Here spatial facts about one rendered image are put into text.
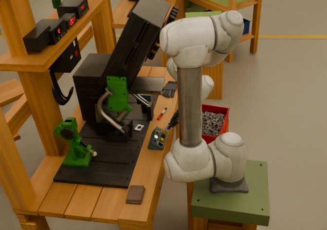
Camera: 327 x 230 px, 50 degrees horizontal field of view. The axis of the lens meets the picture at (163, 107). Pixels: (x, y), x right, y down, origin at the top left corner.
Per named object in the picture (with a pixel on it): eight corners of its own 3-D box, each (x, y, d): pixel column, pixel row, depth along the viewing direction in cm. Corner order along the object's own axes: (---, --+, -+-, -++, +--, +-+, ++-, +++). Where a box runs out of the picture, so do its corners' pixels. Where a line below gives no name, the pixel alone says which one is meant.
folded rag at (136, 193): (141, 204, 170) (140, 201, 168) (125, 203, 171) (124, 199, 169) (145, 189, 178) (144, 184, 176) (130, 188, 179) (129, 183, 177)
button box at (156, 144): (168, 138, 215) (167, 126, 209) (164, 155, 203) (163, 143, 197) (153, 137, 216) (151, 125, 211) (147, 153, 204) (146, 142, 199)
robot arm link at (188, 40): (215, 184, 163) (170, 194, 159) (204, 163, 177) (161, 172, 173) (220, 20, 125) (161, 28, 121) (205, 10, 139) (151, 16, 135)
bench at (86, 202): (188, 148, 333) (185, 67, 282) (159, 313, 214) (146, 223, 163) (117, 143, 345) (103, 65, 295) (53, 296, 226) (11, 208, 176)
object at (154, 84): (165, 81, 224) (165, 77, 222) (160, 95, 211) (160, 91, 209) (107, 79, 231) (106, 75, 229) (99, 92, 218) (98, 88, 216)
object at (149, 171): (186, 81, 290) (186, 65, 281) (149, 240, 171) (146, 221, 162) (169, 80, 293) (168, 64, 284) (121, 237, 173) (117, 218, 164)
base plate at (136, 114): (164, 79, 269) (164, 77, 268) (128, 188, 181) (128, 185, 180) (112, 77, 277) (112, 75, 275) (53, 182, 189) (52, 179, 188)
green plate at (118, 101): (131, 106, 212) (130, 72, 205) (127, 111, 205) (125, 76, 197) (113, 105, 214) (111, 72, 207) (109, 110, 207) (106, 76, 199)
